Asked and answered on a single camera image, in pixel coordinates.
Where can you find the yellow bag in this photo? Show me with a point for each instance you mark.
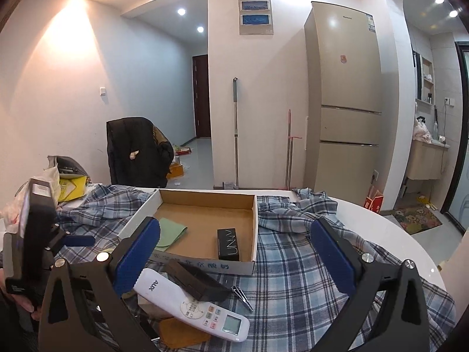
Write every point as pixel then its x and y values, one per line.
pixel 71 189

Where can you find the wall niche shelf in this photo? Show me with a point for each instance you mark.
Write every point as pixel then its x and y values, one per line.
pixel 428 80

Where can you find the black angular case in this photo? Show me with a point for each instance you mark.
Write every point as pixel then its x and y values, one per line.
pixel 198 282

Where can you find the white plastic bag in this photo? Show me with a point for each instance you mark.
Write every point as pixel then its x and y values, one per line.
pixel 49 176

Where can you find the small black printed box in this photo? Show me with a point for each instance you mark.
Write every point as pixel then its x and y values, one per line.
pixel 229 245

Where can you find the white remote control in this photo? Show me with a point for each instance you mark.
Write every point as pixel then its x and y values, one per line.
pixel 190 308

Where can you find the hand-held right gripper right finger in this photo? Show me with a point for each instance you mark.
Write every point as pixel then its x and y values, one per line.
pixel 333 260

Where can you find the beige sink cabinet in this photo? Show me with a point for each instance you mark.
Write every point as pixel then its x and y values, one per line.
pixel 425 161

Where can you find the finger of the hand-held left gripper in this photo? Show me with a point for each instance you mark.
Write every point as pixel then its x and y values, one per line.
pixel 78 241

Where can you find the metal nail clipper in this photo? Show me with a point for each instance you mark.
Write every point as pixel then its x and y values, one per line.
pixel 242 295

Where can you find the wall socket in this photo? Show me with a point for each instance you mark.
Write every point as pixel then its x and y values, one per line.
pixel 447 101

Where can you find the red box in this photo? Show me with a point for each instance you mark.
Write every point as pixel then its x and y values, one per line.
pixel 374 201

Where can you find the beige refrigerator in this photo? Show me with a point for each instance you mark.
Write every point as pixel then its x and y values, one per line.
pixel 344 99

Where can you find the dark wooden door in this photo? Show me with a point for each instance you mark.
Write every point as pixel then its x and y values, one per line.
pixel 202 95

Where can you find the cardboard box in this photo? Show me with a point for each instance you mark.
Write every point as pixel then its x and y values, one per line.
pixel 205 227

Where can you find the patterned floor mat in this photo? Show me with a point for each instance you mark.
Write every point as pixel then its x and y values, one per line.
pixel 417 220

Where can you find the orange plastic box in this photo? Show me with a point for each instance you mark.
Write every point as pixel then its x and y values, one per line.
pixel 179 333

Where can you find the red packet on floor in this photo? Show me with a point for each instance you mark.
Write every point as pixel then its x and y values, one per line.
pixel 182 150

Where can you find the pink cloth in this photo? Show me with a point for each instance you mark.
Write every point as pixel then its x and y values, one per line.
pixel 421 130

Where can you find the sliding glass door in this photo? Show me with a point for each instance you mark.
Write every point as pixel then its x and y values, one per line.
pixel 460 154

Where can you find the grey bag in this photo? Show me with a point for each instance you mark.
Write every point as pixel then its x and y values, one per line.
pixel 67 165

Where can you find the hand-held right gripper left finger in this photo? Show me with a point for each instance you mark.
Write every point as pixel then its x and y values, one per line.
pixel 135 258

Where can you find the person's left hand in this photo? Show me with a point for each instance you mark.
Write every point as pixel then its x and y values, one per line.
pixel 22 302

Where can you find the black jacket on chair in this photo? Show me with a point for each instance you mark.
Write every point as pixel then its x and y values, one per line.
pixel 135 150

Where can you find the blue plaid cloth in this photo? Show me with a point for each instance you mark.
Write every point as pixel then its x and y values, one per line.
pixel 293 264

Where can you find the wall electrical panel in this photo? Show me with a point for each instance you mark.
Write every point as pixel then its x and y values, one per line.
pixel 255 14

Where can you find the green cloth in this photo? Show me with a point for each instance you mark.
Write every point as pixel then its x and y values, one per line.
pixel 172 233

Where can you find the yellow carton on floor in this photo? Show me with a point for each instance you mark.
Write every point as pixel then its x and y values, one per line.
pixel 176 170

